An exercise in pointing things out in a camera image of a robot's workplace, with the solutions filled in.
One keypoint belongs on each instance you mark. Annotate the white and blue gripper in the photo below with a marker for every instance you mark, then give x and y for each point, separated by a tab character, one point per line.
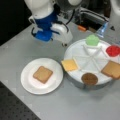
50	28

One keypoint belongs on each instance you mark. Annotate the toast bread slice front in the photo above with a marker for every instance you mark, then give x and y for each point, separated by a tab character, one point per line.
43	74

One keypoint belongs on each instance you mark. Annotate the toast bread slice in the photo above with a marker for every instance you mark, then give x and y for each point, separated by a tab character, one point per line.
43	74
112	69

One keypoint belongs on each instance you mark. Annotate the red tomato slice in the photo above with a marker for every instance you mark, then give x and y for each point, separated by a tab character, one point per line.
113	51

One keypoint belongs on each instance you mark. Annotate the orange small block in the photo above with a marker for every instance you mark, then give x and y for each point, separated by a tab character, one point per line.
82	28

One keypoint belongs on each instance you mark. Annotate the yellow cheese slice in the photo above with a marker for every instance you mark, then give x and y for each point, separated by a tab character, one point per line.
69	65

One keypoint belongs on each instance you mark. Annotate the white paper plate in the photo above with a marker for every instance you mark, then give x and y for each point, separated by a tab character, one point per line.
33	85

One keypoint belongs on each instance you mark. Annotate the green lettuce piece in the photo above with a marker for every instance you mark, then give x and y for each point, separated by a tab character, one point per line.
92	40

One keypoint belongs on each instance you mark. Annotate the white divided round tray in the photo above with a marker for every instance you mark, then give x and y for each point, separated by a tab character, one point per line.
89	59

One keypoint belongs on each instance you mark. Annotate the brown round meat patty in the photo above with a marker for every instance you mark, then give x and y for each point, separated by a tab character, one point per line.
89	79

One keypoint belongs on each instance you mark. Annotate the toast bread slice back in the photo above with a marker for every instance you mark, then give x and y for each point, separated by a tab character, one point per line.
112	69

